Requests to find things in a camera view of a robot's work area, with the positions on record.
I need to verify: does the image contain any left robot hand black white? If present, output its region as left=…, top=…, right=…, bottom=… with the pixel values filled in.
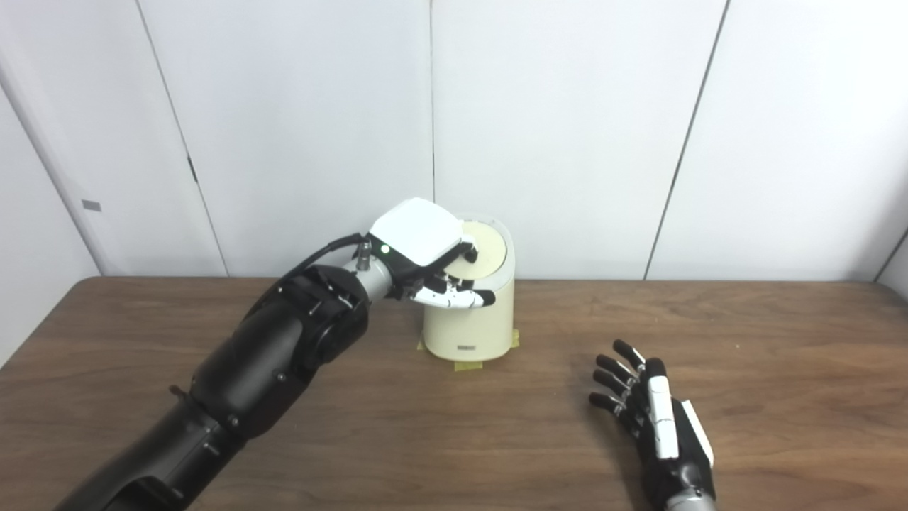
left=369, top=198, right=496, bottom=310

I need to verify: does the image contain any round cream bin lid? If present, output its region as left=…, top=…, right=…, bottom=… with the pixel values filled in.
left=454, top=221, right=509, bottom=279

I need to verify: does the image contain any cream-colored bin body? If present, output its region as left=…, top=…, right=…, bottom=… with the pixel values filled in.
left=423, top=216, right=516, bottom=363

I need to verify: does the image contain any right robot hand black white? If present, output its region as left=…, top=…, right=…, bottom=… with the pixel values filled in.
left=589, top=339, right=717, bottom=508

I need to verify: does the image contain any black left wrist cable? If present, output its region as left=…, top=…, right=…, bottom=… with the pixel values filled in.
left=284, top=233, right=370, bottom=281

